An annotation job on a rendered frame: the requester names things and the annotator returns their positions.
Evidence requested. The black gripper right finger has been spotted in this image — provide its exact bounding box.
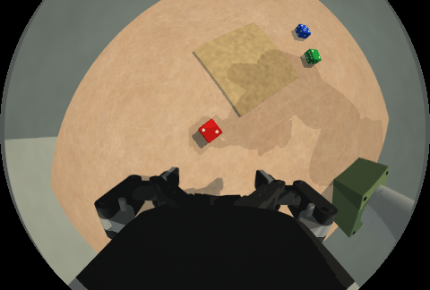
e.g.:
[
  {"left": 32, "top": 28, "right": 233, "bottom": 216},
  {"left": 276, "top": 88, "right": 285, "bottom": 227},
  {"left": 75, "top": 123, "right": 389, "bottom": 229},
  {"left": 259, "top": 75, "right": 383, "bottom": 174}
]
[{"left": 234, "top": 170, "right": 338, "bottom": 243}]

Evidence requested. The red die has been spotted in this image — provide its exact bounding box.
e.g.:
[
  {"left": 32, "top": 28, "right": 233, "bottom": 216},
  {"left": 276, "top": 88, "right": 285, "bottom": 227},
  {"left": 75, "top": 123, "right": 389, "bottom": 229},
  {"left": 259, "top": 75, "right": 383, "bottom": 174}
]
[{"left": 198, "top": 119, "right": 222, "bottom": 143}]

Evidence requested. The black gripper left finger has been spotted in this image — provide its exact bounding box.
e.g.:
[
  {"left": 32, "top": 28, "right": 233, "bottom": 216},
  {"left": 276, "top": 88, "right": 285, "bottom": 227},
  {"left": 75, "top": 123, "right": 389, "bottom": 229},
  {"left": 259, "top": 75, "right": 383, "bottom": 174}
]
[{"left": 94, "top": 166, "right": 202, "bottom": 239}]

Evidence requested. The green die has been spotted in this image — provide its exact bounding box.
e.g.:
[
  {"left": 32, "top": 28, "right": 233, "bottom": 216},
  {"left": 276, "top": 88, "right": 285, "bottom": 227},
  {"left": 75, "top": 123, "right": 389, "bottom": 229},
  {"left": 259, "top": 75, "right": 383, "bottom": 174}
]
[{"left": 305, "top": 49, "right": 322, "bottom": 64}]

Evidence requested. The blue die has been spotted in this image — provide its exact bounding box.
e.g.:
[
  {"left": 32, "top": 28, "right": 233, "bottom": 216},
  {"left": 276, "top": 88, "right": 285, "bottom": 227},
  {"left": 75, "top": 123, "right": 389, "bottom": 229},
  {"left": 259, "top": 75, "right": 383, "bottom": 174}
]
[{"left": 295, "top": 24, "right": 311, "bottom": 38}]

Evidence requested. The olive-tan square mat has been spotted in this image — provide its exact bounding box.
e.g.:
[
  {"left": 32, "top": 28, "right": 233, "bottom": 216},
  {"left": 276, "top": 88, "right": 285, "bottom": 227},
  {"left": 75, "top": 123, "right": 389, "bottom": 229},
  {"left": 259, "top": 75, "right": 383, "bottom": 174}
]
[{"left": 193, "top": 22, "right": 299, "bottom": 116}]

